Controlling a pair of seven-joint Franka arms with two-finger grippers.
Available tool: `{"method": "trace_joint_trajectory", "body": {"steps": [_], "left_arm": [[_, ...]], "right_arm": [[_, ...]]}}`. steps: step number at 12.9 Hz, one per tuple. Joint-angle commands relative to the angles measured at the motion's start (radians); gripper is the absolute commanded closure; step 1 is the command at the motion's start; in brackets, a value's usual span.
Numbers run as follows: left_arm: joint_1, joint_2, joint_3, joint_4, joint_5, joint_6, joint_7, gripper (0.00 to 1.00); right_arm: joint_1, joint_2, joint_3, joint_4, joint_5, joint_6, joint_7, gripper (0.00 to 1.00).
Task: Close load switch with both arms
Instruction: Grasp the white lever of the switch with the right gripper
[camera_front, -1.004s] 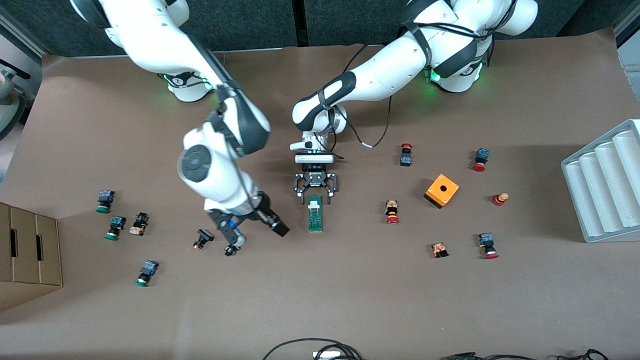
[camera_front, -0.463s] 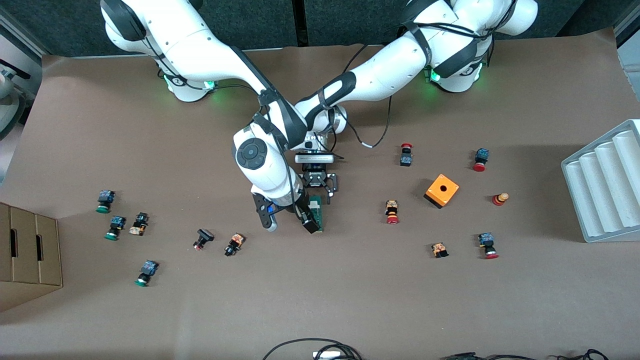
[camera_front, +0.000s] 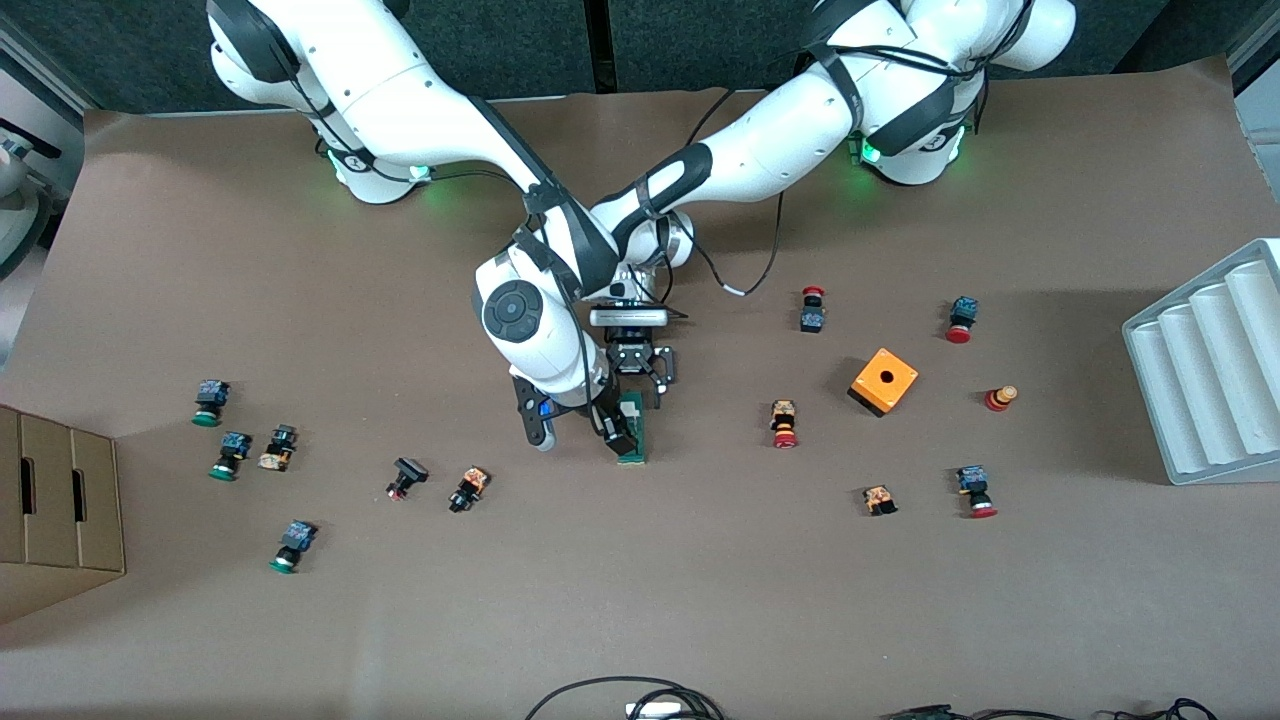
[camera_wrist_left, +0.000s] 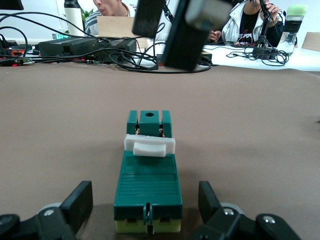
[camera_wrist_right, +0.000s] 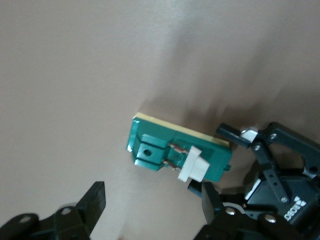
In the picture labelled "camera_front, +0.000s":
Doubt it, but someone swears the brown paper table cover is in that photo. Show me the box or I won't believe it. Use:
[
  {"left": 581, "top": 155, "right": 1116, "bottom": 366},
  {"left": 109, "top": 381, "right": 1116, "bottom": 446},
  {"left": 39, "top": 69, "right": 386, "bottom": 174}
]
[{"left": 0, "top": 55, "right": 1280, "bottom": 720}]

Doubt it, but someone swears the black pushbutton with orange block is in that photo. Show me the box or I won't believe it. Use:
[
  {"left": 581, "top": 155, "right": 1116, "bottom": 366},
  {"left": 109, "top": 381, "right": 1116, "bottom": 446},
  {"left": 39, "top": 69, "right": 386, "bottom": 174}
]
[{"left": 447, "top": 465, "right": 492, "bottom": 515}]

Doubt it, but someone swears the black square button red base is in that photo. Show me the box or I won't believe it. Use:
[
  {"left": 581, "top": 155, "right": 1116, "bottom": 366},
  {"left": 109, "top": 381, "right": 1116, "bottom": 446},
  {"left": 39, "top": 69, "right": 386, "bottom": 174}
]
[{"left": 385, "top": 456, "right": 430, "bottom": 502}]

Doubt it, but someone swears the green pushbutton with blue block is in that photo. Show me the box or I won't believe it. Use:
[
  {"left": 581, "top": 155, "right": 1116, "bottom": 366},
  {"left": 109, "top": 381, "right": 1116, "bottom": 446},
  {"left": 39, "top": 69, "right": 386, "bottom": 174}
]
[
  {"left": 208, "top": 431, "right": 254, "bottom": 482},
  {"left": 268, "top": 519, "right": 319, "bottom": 575},
  {"left": 191, "top": 379, "right": 232, "bottom": 428}
]

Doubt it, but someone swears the white ridged plastic tray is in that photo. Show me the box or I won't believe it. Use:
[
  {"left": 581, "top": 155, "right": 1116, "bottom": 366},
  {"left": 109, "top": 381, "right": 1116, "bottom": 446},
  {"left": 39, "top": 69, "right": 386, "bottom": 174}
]
[{"left": 1121, "top": 238, "right": 1280, "bottom": 487}]

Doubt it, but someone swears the brown cardboard box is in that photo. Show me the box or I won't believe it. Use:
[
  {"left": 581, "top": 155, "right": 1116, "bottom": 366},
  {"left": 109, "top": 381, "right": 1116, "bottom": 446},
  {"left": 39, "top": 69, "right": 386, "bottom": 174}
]
[{"left": 0, "top": 403, "right": 127, "bottom": 626}]

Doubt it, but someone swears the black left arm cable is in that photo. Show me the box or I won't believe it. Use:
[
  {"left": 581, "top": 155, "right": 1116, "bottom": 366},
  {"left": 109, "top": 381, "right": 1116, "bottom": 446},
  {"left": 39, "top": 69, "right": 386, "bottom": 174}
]
[{"left": 655, "top": 88, "right": 786, "bottom": 301}]

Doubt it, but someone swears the orange button enclosure box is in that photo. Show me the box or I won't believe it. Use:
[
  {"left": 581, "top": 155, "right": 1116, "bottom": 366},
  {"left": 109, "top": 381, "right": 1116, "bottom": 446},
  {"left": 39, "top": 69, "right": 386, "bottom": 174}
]
[{"left": 848, "top": 347, "right": 920, "bottom": 418}]

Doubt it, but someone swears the black looped cable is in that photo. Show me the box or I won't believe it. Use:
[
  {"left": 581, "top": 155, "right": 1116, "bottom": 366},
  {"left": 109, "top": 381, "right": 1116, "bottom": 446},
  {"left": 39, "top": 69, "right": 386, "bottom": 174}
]
[{"left": 524, "top": 676, "right": 727, "bottom": 720}]

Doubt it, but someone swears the black cable bundle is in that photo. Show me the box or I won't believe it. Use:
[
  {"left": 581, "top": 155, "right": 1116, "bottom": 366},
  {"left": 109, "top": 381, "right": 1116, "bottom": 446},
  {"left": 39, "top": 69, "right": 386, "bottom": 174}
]
[{"left": 625, "top": 688, "right": 726, "bottom": 720}]

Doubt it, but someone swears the black vertical post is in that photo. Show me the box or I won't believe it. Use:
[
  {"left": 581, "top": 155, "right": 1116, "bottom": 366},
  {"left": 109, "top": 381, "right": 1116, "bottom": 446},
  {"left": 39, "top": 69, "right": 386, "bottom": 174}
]
[{"left": 585, "top": 0, "right": 612, "bottom": 94}]

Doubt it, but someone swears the beige black switch block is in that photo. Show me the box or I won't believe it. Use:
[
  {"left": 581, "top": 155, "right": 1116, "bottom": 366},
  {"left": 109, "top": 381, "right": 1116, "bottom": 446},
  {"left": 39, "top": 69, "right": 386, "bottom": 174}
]
[{"left": 256, "top": 424, "right": 299, "bottom": 472}]

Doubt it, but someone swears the thin black cable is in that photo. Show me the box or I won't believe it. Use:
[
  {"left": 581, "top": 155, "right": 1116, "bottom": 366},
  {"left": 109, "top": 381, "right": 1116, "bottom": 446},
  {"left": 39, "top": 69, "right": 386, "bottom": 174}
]
[{"left": 950, "top": 697, "right": 1219, "bottom": 720}]

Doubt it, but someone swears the grey metal frame rail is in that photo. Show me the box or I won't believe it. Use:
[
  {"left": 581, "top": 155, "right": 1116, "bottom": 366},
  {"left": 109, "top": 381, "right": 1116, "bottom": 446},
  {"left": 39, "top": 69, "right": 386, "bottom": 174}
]
[
  {"left": 1228, "top": 15, "right": 1280, "bottom": 151},
  {"left": 0, "top": 15, "right": 89, "bottom": 201}
]

